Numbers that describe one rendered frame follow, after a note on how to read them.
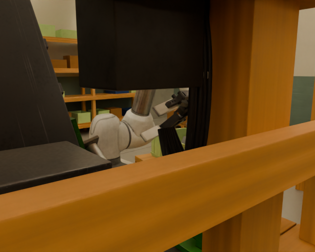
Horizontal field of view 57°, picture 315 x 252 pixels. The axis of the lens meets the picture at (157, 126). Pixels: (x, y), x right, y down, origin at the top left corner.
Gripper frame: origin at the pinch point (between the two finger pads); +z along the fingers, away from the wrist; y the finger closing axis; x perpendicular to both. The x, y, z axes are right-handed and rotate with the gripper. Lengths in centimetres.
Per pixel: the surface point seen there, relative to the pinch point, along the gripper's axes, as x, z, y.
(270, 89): 17.1, -0.7, 33.4
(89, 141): -1.8, 19.1, 2.9
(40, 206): 18, 40, 39
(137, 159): -27, -48, -112
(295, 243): 49, -21, -11
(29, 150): 0.0, 33.5, 14.1
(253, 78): 14.8, 3.9, 35.7
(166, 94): -290, -484, -559
